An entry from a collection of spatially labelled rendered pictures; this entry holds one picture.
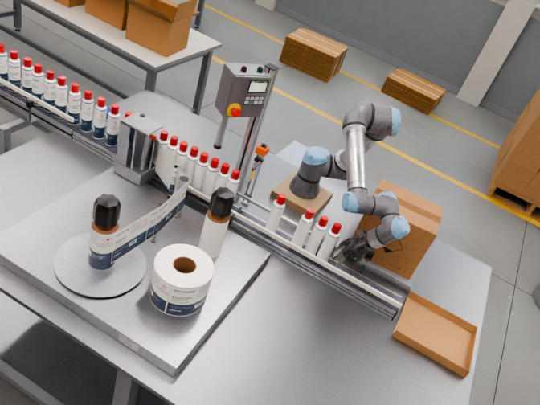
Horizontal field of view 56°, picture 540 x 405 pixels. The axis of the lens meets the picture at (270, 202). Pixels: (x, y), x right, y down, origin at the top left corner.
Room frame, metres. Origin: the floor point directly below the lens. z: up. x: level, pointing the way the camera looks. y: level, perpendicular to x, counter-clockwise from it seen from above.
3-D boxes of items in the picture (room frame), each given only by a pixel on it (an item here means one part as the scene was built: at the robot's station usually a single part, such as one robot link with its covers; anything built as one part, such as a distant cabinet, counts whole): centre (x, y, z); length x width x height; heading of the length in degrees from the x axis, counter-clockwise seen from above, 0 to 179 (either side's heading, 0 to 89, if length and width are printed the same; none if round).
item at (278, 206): (1.69, -0.04, 0.98); 0.05 x 0.05 x 0.20
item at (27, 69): (2.05, 1.27, 0.98); 0.05 x 0.05 x 0.20
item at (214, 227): (1.46, 0.16, 1.03); 0.09 x 0.09 x 0.30
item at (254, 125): (1.90, 0.17, 1.16); 0.04 x 0.04 x 0.67; 75
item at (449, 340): (1.49, -0.80, 0.85); 0.30 x 0.26 x 0.04; 75
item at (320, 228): (1.64, -0.23, 0.98); 0.05 x 0.05 x 0.20
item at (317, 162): (2.12, -0.14, 1.03); 0.13 x 0.12 x 0.14; 109
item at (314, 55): (6.02, 0.10, 0.16); 0.64 x 0.53 x 0.31; 77
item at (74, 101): (1.97, 1.00, 0.98); 0.05 x 0.05 x 0.20
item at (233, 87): (1.86, 0.25, 1.38); 0.17 x 0.10 x 0.19; 130
